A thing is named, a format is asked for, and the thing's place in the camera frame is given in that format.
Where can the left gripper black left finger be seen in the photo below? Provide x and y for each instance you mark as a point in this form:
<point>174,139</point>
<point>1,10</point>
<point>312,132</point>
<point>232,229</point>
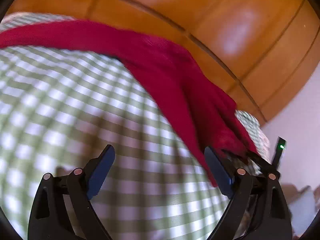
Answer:
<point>49,218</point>

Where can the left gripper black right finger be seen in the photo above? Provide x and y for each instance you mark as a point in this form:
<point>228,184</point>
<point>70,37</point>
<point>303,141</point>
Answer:
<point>261,197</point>

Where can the red knit garment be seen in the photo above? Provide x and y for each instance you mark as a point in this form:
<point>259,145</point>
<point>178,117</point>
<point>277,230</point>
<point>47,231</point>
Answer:
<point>200,113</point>

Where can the green white checkered bedsheet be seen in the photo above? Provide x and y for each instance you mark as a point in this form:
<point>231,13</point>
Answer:
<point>60,108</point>

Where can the orange wooden wardrobe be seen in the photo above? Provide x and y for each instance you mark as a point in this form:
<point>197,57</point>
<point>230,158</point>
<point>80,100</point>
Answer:
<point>261,52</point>

